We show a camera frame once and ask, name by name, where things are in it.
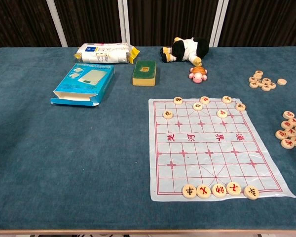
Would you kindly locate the wooden xiangqi piece black character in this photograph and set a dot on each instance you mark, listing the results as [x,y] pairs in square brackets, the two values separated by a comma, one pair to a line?
[266,88]
[227,99]
[251,192]
[240,106]
[257,76]
[204,100]
[258,72]
[260,83]
[168,114]
[252,79]
[266,80]
[177,100]
[272,85]
[189,190]
[253,85]
[197,106]

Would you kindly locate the blank face wooden xiangqi piece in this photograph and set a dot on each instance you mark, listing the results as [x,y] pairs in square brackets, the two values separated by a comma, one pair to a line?
[281,81]

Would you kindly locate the yellow sponge green scouring pad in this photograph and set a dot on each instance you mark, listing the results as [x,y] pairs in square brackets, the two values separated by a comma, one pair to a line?
[143,79]

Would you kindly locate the pink orange turtle toy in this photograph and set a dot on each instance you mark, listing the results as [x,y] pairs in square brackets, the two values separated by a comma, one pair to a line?
[197,76]

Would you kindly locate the blue kitchen scale box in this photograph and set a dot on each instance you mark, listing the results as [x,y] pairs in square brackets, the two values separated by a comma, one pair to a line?
[88,81]

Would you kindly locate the translucent plastic xiangqi board sheet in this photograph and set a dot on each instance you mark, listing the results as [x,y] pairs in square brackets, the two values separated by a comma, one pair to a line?
[212,153]

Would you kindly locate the black white plush toy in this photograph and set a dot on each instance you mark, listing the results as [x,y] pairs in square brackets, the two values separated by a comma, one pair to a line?
[180,49]

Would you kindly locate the white tissue pack yellow ends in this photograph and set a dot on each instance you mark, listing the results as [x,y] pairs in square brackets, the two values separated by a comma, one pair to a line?
[101,53]

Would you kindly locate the teal felt table cover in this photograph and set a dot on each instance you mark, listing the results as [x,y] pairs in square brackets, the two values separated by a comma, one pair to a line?
[64,160]

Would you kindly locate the dark ribbed partition panel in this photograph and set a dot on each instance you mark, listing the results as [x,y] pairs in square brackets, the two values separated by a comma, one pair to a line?
[162,19]
[14,22]
[88,22]
[261,22]

